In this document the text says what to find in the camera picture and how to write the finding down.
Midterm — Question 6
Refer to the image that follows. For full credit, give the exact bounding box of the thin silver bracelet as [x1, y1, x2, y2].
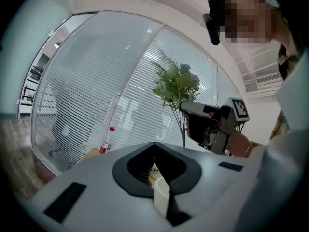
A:
[242, 138, 252, 158]

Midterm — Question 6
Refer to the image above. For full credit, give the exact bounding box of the blue flowers bunch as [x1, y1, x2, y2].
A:
[149, 49, 202, 148]

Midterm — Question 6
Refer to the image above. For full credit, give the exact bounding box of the person's face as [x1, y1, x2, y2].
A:
[218, 0, 290, 48]

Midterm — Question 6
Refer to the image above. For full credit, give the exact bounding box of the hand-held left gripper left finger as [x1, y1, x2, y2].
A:
[127, 151, 156, 190]

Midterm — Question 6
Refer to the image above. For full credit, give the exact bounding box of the white vase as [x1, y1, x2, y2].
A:
[153, 177, 171, 216]

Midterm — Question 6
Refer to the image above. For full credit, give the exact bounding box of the yellow plaid shirt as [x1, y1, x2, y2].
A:
[269, 44, 309, 141]

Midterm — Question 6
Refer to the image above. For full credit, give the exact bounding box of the black white shelf unit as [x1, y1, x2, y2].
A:
[18, 53, 51, 117]

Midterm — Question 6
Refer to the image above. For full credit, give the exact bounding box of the wooden table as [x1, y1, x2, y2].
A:
[78, 146, 107, 165]

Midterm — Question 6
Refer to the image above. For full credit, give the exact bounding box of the clear bottle red cap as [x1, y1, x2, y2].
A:
[99, 126, 116, 154]

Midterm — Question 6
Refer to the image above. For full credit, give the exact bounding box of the white ceiling air vent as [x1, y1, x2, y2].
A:
[242, 72, 283, 93]

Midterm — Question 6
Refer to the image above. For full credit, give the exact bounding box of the person's right forearm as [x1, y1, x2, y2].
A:
[221, 129, 265, 158]

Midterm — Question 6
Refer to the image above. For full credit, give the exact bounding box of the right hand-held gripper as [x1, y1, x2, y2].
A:
[180, 97, 251, 156]

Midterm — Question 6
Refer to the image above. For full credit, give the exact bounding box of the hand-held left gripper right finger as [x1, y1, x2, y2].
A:
[155, 150, 187, 189]

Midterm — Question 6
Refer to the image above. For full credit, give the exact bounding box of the person's right hand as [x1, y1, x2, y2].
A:
[209, 111, 229, 132]

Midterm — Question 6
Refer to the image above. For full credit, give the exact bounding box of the black head-worn camera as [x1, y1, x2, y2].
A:
[202, 13, 221, 46]

